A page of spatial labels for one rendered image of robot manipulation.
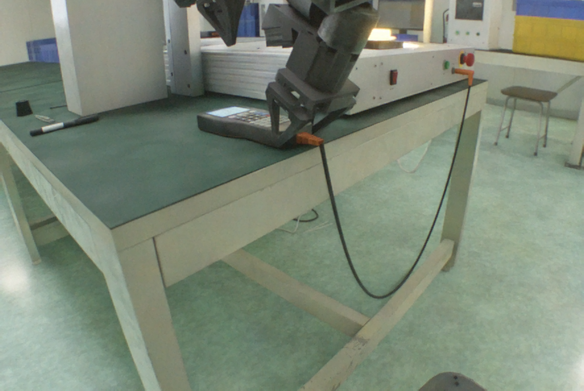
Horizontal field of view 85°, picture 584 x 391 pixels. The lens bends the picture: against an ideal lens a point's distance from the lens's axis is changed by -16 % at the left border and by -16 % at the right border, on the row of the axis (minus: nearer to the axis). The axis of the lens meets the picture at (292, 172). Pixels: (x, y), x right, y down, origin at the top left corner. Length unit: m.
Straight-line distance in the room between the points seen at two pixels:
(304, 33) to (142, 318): 0.36
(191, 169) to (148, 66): 0.50
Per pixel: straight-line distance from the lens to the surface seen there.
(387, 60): 0.74
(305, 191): 0.52
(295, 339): 1.24
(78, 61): 0.87
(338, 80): 0.45
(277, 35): 0.50
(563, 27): 3.22
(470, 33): 3.39
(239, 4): 0.56
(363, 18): 0.42
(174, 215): 0.39
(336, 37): 0.42
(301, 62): 0.45
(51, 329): 1.50
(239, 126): 0.55
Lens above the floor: 0.91
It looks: 22 degrees down
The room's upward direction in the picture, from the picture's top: 1 degrees counter-clockwise
